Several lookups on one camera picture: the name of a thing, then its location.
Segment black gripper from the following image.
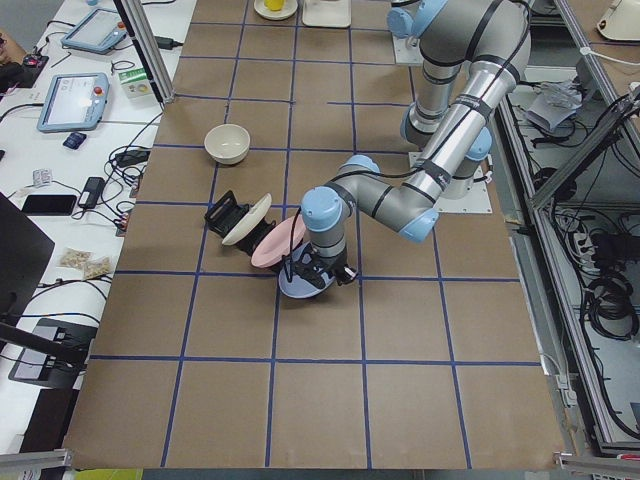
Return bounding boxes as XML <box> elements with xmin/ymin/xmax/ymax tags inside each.
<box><xmin>299</xmin><ymin>251</ymin><xmax>356</xmax><ymax>290</ymax></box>

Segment blue plate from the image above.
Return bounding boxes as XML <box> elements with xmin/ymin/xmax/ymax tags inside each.
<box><xmin>278</xmin><ymin>242</ymin><xmax>333</xmax><ymax>299</ymax></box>

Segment pink plate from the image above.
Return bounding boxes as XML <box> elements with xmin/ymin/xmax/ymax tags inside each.
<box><xmin>251</xmin><ymin>216</ymin><xmax>306</xmax><ymax>268</ymax></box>

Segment cream white plate in rack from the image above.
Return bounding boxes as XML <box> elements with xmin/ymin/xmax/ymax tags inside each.
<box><xmin>222</xmin><ymin>193</ymin><xmax>272</xmax><ymax>246</ymax></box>

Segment black plate rack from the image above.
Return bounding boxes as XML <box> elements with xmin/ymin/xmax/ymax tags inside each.
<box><xmin>204</xmin><ymin>190</ymin><xmax>287</xmax><ymax>277</ymax></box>

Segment cream plate with lemon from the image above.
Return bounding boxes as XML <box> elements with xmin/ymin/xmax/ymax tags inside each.
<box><xmin>253</xmin><ymin>0</ymin><xmax>298</xmax><ymax>21</ymax></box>

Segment cream white bowl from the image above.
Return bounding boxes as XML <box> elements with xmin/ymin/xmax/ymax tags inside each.
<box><xmin>204</xmin><ymin>124</ymin><xmax>250</xmax><ymax>165</ymax></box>

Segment black power adapter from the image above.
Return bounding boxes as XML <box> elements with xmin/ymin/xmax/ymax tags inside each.
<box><xmin>78</xmin><ymin>176</ymin><xmax>106</xmax><ymax>210</ymax></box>

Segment snack bags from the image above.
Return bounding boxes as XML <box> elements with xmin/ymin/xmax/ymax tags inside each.
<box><xmin>58</xmin><ymin>248</ymin><xmax>113</xmax><ymax>280</ymax></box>

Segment cream white tray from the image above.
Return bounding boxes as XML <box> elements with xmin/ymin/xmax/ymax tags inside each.
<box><xmin>302</xmin><ymin>0</ymin><xmax>351</xmax><ymax>28</ymax></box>

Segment green white box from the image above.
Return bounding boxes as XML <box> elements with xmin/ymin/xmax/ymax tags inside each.
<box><xmin>118</xmin><ymin>68</ymin><xmax>152</xmax><ymax>99</ymax></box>

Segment black smartphone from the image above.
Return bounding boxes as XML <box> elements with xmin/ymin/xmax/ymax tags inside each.
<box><xmin>21</xmin><ymin>194</ymin><xmax>77</xmax><ymax>216</ymax></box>

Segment yellow lemon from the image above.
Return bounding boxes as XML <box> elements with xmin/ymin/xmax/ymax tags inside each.
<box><xmin>264</xmin><ymin>0</ymin><xmax>285</xmax><ymax>12</ymax></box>

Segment black monitor stand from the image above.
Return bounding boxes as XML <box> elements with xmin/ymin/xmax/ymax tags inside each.
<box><xmin>1</xmin><ymin>196</ymin><xmax>97</xmax><ymax>389</ymax></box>

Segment near teach pendant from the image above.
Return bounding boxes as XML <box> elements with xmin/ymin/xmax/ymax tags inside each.
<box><xmin>37</xmin><ymin>72</ymin><xmax>110</xmax><ymax>133</ymax></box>

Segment teach pendant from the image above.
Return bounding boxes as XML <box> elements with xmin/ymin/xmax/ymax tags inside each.
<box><xmin>37</xmin><ymin>72</ymin><xmax>110</xmax><ymax>133</ymax></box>
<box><xmin>61</xmin><ymin>8</ymin><xmax>127</xmax><ymax>54</ymax></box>

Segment far teach pendant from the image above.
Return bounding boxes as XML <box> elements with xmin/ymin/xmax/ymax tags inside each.
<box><xmin>61</xmin><ymin>8</ymin><xmax>127</xmax><ymax>54</ymax></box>

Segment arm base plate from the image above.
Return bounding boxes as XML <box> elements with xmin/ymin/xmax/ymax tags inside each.
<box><xmin>434</xmin><ymin>154</ymin><xmax>493</xmax><ymax>215</ymax></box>
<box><xmin>392</xmin><ymin>36</ymin><xmax>423</xmax><ymax>66</ymax></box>

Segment aluminium frame post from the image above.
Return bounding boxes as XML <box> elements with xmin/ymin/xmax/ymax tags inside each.
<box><xmin>113</xmin><ymin>0</ymin><xmax>175</xmax><ymax>105</ymax></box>

